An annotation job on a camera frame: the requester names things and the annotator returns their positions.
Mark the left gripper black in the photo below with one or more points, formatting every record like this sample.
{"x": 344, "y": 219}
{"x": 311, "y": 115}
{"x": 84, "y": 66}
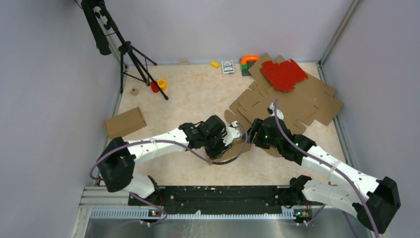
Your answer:
{"x": 222, "y": 148}

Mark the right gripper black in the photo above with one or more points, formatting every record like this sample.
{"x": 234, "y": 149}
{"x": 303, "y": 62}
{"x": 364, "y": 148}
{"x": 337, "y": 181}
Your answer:
{"x": 256, "y": 126}

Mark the brown cardboard box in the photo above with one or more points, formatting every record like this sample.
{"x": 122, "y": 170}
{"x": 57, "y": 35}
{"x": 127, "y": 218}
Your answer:
{"x": 238, "y": 148}
{"x": 125, "y": 123}

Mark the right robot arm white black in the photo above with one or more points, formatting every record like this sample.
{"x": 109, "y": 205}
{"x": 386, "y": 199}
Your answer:
{"x": 374, "y": 202}

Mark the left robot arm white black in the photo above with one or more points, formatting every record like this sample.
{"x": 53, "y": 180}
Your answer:
{"x": 120, "y": 158}

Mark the playing card deck box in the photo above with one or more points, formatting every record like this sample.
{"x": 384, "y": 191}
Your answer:
{"x": 227, "y": 67}

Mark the folded brown cardboard box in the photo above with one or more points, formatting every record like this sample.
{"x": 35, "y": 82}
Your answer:
{"x": 125, "y": 123}

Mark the red flat cardboard blank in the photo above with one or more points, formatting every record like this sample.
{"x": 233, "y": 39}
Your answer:
{"x": 283, "y": 76}

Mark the stack of brown cardboard blanks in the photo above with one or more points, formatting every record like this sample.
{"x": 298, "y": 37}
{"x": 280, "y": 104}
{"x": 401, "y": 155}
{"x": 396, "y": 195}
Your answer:
{"x": 309, "y": 109}

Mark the yellow small block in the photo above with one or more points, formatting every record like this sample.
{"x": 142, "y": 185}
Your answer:
{"x": 215, "y": 64}

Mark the red yellow toy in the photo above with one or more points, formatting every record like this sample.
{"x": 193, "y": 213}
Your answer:
{"x": 162, "y": 84}

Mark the orange green toy block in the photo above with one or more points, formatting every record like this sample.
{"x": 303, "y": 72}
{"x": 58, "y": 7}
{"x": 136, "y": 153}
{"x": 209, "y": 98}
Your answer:
{"x": 246, "y": 62}

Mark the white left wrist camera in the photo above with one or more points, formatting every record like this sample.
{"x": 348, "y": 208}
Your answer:
{"x": 233, "y": 133}

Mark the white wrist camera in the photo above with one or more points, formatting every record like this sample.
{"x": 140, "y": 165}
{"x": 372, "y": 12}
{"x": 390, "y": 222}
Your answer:
{"x": 275, "y": 112}
{"x": 233, "y": 133}

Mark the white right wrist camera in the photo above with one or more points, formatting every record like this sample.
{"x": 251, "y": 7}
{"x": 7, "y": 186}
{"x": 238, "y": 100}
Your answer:
{"x": 275, "y": 112}

